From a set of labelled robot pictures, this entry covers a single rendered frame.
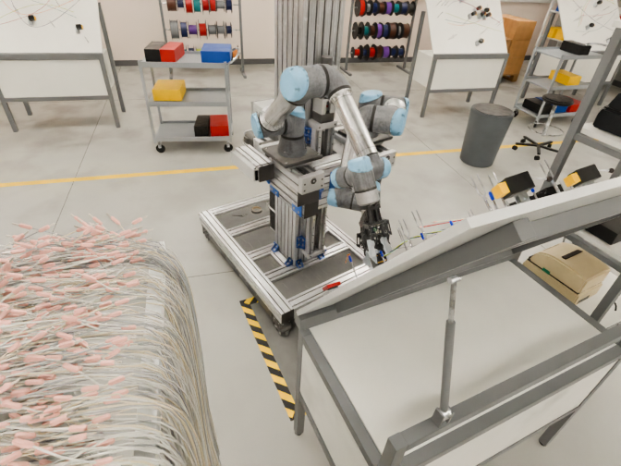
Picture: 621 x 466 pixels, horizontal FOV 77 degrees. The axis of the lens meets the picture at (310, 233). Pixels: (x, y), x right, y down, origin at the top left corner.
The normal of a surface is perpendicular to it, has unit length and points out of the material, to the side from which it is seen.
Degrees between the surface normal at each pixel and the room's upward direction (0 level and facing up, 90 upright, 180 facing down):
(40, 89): 90
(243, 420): 0
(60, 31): 50
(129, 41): 90
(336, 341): 0
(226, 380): 0
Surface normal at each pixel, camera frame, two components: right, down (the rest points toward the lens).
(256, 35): 0.26, 0.59
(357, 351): 0.05, -0.80
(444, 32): 0.23, -0.06
